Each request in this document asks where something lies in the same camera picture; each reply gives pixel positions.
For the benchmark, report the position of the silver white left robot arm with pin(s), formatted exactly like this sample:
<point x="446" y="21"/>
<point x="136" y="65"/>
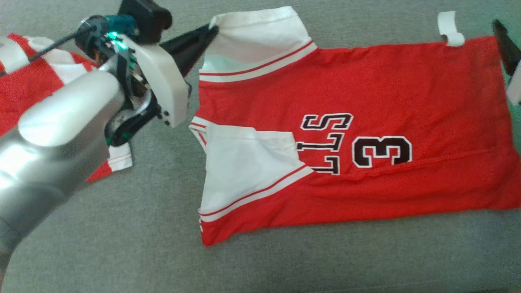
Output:
<point x="49" y="162"/>

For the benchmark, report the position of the red white basketball jersey shirt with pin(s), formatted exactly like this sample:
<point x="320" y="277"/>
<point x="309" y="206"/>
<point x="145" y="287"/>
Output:
<point x="386" y="81"/>

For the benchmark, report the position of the red white basketball shorts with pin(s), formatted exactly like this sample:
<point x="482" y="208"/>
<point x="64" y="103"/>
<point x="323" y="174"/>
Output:
<point x="24" y="89"/>

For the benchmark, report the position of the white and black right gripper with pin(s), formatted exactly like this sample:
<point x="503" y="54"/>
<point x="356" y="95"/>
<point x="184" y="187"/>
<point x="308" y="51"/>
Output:
<point x="516" y="87"/>

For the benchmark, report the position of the grey fabric sofa seat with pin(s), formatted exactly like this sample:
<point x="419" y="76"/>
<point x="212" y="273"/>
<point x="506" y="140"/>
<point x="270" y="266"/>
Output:
<point x="142" y="224"/>

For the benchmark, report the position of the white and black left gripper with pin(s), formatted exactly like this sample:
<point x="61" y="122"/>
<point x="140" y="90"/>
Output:
<point x="163" y="77"/>

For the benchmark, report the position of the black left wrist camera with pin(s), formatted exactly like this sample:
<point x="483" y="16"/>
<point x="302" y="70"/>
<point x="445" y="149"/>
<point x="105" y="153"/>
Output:
<point x="146" y="18"/>

